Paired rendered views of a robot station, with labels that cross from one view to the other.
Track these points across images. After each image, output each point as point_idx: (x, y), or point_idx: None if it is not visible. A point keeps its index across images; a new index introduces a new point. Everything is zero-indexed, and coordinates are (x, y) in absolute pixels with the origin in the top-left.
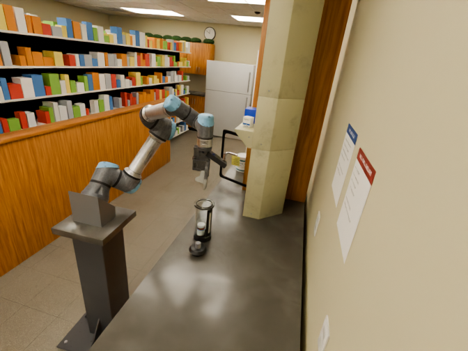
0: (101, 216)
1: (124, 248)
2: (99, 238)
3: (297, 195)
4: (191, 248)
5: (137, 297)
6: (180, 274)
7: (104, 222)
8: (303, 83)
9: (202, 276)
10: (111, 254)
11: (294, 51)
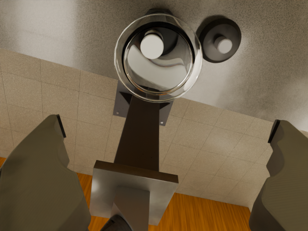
0: (147, 207)
1: (122, 136)
2: (174, 187)
3: None
4: (225, 57)
5: (305, 121)
6: (275, 68)
7: (143, 195)
8: None
9: (294, 21)
10: (145, 148)
11: None
